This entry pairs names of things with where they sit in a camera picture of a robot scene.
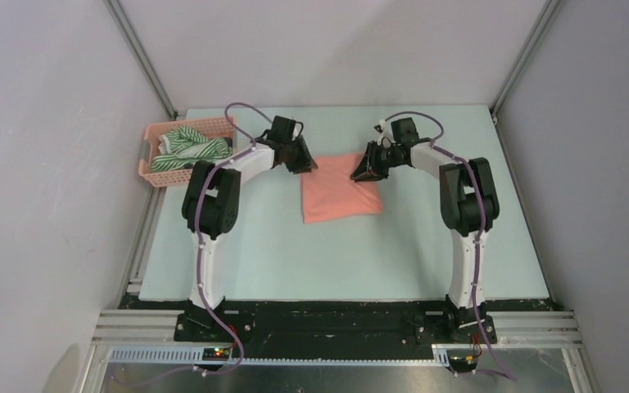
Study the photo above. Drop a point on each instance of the left aluminium corner post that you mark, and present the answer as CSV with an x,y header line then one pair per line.
x,y
129,34

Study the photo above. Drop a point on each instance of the right small circuit board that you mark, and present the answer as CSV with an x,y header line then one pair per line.
x,y
463,361

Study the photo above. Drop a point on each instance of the aluminium corner post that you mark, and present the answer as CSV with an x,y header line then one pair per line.
x,y
539,30
129,34

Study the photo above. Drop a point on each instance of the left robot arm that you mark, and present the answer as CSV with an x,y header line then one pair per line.
x,y
211,202

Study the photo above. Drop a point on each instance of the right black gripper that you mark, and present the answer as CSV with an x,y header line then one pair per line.
x,y
368,167

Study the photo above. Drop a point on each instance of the salmon pink t-shirt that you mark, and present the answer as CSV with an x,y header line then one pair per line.
x,y
328,193

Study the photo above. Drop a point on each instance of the right aluminium corner post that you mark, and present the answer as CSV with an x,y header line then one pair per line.
x,y
539,30

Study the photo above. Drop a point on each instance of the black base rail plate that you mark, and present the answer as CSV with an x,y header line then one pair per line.
x,y
343,330

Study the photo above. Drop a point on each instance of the green white striped garment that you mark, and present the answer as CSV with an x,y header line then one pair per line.
x,y
183,146

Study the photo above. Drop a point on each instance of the small circuit board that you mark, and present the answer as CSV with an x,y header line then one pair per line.
x,y
216,354
463,361

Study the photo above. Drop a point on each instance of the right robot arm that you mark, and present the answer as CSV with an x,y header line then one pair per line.
x,y
468,198

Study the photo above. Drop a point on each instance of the aluminium toothed cable duct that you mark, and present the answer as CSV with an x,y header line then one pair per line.
x,y
192,356

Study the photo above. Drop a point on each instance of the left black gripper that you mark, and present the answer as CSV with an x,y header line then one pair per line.
x,y
305,161

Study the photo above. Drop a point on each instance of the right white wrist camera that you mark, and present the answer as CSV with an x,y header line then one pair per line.
x,y
381,126

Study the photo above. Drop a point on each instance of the left small circuit board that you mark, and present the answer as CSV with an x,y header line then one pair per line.
x,y
216,354

